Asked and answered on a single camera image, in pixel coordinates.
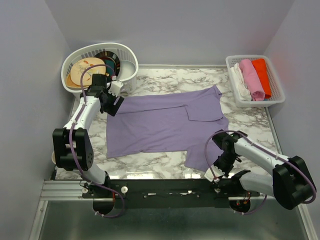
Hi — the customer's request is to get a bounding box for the white oval dish basket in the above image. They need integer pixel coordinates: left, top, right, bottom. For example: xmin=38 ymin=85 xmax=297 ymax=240
xmin=60 ymin=42 xmax=139 ymax=99

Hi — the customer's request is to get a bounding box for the purple t shirt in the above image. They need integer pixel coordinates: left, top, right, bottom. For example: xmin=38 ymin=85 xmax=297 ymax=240
xmin=106 ymin=85 xmax=229 ymax=172

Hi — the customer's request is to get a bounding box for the white rectangular tray basket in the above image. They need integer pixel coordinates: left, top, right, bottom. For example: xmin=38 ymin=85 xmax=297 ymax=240
xmin=225 ymin=55 xmax=286 ymax=108

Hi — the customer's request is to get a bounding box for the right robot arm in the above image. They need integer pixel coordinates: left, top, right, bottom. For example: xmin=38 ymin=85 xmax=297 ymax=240
xmin=205 ymin=130 xmax=317 ymax=210

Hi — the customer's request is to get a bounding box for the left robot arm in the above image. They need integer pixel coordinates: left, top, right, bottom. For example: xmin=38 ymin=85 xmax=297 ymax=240
xmin=52 ymin=73 xmax=124 ymax=198

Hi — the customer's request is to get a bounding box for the dark teal plate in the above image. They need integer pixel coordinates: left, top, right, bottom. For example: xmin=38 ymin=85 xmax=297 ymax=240
xmin=103 ymin=58 xmax=119 ymax=76

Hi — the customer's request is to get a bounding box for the orange leaf shaped plate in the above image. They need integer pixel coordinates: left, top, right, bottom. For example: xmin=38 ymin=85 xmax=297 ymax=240
xmin=65 ymin=74 xmax=81 ymax=90

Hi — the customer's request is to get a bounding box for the beige floral plate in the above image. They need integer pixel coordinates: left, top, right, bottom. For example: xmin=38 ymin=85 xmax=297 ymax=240
xmin=70 ymin=57 xmax=106 ymax=86

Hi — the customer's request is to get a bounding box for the black rimmed plate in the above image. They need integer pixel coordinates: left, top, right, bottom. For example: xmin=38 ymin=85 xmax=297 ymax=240
xmin=95 ymin=50 xmax=121 ymax=77

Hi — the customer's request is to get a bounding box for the white rolled t shirt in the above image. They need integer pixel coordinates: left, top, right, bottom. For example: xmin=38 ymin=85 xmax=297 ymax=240
xmin=230 ymin=63 xmax=252 ymax=101

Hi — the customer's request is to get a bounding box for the pink rolled t shirt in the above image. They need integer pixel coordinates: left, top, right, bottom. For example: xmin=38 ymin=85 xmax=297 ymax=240
xmin=239 ymin=59 xmax=265 ymax=101

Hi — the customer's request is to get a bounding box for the beige cup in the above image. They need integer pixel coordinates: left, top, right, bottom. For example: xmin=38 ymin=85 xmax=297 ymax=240
xmin=51 ymin=152 xmax=56 ymax=165

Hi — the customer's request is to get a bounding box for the orange rolled t shirt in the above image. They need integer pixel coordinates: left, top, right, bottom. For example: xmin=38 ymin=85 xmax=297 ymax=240
xmin=251 ymin=58 xmax=272 ymax=99

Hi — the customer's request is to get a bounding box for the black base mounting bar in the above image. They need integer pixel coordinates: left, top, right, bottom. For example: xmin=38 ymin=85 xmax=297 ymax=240
xmin=82 ymin=178 xmax=260 ymax=209

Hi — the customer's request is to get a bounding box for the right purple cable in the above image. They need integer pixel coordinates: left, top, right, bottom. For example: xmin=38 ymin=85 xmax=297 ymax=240
xmin=204 ymin=130 xmax=317 ymax=215

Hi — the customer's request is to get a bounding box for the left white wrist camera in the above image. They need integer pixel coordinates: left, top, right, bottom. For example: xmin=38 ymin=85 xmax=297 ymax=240
xmin=108 ymin=80 xmax=124 ymax=97

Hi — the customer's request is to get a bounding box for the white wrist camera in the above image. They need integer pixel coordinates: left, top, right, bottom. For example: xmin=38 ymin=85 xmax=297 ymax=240
xmin=204 ymin=165 xmax=225 ymax=183
xmin=108 ymin=80 xmax=124 ymax=97

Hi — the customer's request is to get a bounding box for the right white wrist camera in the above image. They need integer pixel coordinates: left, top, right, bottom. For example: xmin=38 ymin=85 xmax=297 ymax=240
xmin=204 ymin=165 xmax=225 ymax=183

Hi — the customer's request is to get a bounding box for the aluminium rail frame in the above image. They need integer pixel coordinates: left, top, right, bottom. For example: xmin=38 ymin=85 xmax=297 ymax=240
xmin=40 ymin=180 xmax=83 ymax=201

